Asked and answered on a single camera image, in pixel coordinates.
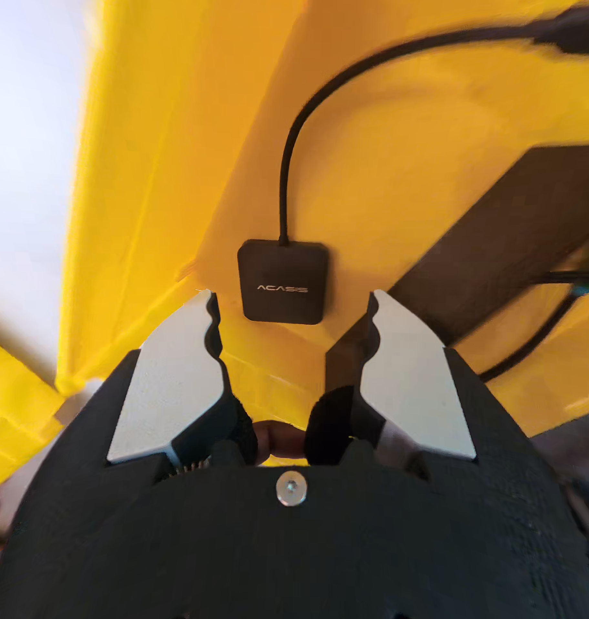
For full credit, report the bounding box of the dark grey adapter hub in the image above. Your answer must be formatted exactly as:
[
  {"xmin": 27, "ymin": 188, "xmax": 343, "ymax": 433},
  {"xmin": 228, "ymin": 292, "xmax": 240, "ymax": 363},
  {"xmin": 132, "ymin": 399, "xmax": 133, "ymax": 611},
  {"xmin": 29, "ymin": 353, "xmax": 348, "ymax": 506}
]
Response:
[{"xmin": 237, "ymin": 4, "xmax": 589, "ymax": 326}]

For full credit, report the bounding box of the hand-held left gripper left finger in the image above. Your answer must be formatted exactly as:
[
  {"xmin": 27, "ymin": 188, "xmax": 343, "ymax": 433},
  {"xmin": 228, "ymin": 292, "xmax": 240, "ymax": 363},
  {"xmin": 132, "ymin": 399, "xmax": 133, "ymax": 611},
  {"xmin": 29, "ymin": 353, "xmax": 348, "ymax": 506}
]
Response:
[{"xmin": 106, "ymin": 289, "xmax": 237, "ymax": 465}]

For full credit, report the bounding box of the yellow plastic bin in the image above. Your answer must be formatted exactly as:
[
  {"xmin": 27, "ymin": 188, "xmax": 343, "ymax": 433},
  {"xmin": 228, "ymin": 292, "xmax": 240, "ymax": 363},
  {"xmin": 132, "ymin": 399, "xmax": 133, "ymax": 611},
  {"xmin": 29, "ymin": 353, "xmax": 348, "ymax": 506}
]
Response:
[
  {"xmin": 0, "ymin": 334, "xmax": 65, "ymax": 488},
  {"xmin": 55, "ymin": 0, "xmax": 589, "ymax": 438}
]

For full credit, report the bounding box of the person's left hand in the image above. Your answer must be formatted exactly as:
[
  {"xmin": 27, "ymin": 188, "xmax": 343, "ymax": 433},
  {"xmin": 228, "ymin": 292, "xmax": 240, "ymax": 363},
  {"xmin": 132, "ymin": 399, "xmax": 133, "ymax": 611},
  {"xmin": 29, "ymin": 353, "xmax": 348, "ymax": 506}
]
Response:
[{"xmin": 253, "ymin": 420, "xmax": 307, "ymax": 459}]

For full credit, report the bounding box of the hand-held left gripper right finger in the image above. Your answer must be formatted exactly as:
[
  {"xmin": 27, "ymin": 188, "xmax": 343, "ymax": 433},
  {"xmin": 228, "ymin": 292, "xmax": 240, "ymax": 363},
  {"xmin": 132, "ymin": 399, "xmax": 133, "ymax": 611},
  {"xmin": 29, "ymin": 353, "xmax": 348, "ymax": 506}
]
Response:
[{"xmin": 357, "ymin": 289, "xmax": 478, "ymax": 460}]

